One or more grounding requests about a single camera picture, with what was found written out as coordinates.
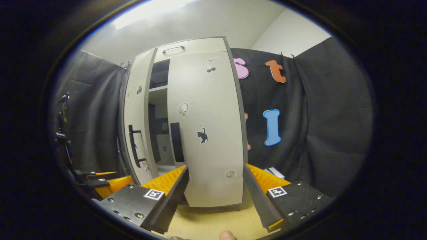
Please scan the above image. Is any white cabinet drawer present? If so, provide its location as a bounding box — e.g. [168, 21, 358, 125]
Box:
[155, 37, 231, 64]

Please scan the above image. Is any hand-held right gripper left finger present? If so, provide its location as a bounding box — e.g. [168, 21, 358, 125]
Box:
[100, 166, 191, 235]

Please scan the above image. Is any white and grey cabinet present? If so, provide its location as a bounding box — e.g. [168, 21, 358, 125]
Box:
[118, 36, 249, 211]

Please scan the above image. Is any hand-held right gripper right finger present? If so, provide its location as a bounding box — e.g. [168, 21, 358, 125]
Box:
[242, 164, 331, 233]

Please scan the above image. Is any black backdrop cloth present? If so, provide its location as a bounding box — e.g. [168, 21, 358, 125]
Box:
[52, 49, 131, 188]
[230, 36, 373, 198]

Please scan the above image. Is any white cabinet door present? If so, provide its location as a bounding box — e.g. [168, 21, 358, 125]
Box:
[167, 50, 249, 208]
[123, 48, 160, 186]

